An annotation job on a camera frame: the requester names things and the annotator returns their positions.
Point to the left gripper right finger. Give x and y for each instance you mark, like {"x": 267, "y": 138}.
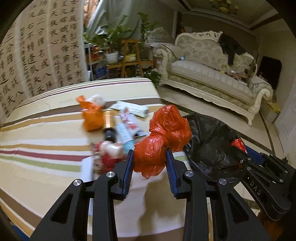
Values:
{"x": 212, "y": 206}

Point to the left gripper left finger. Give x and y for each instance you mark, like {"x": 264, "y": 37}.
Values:
{"x": 67, "y": 219}

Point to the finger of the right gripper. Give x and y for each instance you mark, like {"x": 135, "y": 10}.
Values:
{"x": 243, "y": 160}
{"x": 273, "y": 164}

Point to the patterned candy wrapper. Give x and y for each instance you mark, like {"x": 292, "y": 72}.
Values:
{"x": 97, "y": 163}

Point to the white yogurt bottle red cap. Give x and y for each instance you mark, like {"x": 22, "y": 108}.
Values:
{"x": 109, "y": 154}

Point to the red plastic bag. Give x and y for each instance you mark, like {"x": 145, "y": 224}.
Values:
{"x": 168, "y": 129}

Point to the orange plastic bag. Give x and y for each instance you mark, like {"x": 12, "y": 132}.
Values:
{"x": 92, "y": 114}

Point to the brown gold-label glass bottle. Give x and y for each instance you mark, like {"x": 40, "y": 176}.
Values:
{"x": 109, "y": 126}

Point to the white long sachet packet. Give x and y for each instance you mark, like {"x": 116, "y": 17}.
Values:
{"x": 138, "y": 110}

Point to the red white snack packet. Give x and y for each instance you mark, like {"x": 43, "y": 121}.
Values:
{"x": 130, "y": 122}

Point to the white tissue ball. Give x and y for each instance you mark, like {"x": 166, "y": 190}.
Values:
{"x": 97, "y": 99}

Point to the blue white toothpaste box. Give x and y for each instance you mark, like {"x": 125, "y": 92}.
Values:
{"x": 126, "y": 138}

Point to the black trash bag bin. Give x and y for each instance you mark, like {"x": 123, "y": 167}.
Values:
{"x": 211, "y": 149}

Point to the striped tablecloth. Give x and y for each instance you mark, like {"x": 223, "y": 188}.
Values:
{"x": 44, "y": 145}

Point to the ornate cream sofa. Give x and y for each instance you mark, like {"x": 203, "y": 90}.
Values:
{"x": 197, "y": 64}

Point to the black garment on sofa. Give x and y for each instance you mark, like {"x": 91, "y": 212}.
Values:
{"x": 230, "y": 47}

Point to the small floor plant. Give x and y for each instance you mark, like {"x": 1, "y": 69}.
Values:
{"x": 152, "y": 74}

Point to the metal shelf rack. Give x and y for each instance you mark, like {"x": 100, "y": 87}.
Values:
{"x": 96, "y": 62}

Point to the yellow bowl on stand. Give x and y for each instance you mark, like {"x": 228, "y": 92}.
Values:
{"x": 130, "y": 58}

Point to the wooden plant stand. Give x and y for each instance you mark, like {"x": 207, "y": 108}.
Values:
{"x": 121, "y": 65}

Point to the tall leafy plant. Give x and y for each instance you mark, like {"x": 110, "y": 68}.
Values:
{"x": 146, "y": 27}

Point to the calligraphy folding screen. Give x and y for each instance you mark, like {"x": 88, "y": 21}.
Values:
{"x": 42, "y": 50}

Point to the potted green plant white pot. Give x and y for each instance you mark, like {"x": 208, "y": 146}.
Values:
{"x": 110, "y": 40}

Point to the grey curtain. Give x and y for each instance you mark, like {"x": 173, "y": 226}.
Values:
{"x": 107, "y": 13}

